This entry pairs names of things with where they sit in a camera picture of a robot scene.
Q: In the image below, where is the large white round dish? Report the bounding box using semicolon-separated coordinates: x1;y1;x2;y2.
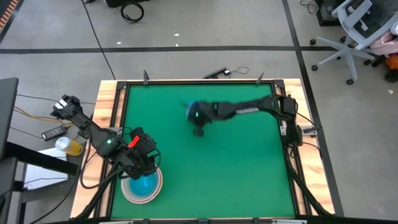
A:
121;166;164;205

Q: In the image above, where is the black power adapter brick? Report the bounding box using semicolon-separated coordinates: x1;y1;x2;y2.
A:
41;124;68;141

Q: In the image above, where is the black equipment box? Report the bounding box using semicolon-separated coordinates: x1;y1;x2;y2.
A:
315;0;343;27

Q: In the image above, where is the light blue speckled bowl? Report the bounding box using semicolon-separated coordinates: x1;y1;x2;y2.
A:
180;100;195;121

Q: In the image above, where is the pink cloth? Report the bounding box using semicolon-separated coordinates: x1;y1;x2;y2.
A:
369;30;398;56

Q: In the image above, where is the thin black floor cable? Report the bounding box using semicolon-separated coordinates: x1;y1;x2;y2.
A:
16;93;96;105

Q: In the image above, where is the dark grey side panel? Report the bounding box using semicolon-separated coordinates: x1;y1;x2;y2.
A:
0;77;19;158

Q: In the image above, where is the coiled black cable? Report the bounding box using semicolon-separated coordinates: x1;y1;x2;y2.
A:
119;2;146;24

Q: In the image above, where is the orange striped black strip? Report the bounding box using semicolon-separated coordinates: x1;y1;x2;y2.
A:
0;0;20;32

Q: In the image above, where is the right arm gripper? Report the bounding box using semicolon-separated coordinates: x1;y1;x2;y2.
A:
187;101;218;137

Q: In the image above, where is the black metal table frame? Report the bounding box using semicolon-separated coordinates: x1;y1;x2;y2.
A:
93;79;336;222

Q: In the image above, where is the green table mat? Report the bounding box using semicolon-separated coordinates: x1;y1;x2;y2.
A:
110;83;296;219

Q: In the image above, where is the white paper sheet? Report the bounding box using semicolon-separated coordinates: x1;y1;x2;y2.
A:
23;147;70;191

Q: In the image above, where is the small grey connector box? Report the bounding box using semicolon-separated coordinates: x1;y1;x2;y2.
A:
302;126;318;138

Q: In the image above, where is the long black floor cable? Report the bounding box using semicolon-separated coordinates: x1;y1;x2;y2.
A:
80;0;116;80

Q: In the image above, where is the orange object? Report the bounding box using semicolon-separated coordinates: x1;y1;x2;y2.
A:
385;53;398;71

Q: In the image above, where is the yellow cable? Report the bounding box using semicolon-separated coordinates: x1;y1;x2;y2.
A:
13;105;75;128

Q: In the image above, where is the grey office chair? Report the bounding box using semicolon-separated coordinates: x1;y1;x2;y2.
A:
310;0;398;86

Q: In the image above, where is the translucent blue bowl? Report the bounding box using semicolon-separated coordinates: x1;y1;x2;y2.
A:
129;172;159;197

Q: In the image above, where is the black desk beam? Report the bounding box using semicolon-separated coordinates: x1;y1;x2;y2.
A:
2;141;79;177

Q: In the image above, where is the black power strip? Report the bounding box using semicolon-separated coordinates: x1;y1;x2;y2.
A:
203;67;228;80

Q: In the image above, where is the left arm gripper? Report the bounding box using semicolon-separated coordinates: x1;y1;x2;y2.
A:
119;126;160;180

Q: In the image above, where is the black cable bundle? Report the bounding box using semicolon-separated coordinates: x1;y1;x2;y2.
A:
284;144;332;218
76;161;125;219

